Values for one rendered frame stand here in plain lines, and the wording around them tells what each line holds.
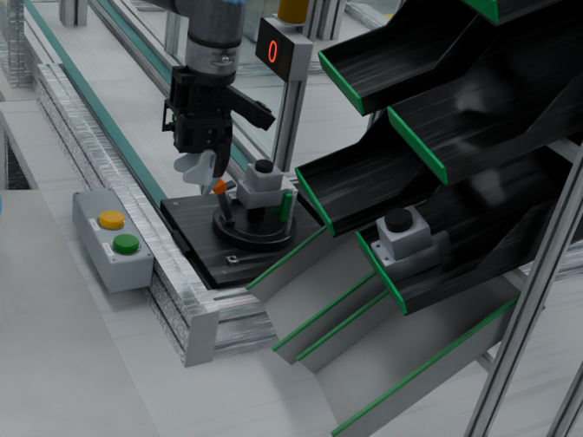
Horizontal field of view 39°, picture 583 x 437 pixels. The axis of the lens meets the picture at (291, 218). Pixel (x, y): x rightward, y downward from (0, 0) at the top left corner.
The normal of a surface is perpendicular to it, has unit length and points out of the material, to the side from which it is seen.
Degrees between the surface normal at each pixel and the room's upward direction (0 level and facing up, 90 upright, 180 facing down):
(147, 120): 0
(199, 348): 90
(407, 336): 45
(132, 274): 90
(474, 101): 25
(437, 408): 0
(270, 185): 90
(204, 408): 0
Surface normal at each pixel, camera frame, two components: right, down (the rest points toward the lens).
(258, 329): 0.47, 0.54
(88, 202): 0.17, -0.84
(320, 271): -0.55, -0.57
